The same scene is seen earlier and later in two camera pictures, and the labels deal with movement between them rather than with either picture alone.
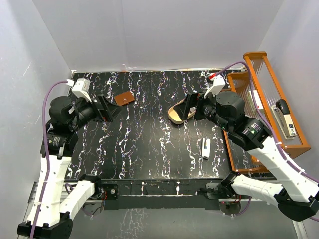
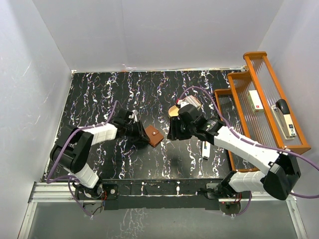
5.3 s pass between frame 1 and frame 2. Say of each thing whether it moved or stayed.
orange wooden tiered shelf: stayed
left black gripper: moved
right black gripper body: moved
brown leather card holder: moved
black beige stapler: stayed
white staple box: stayed
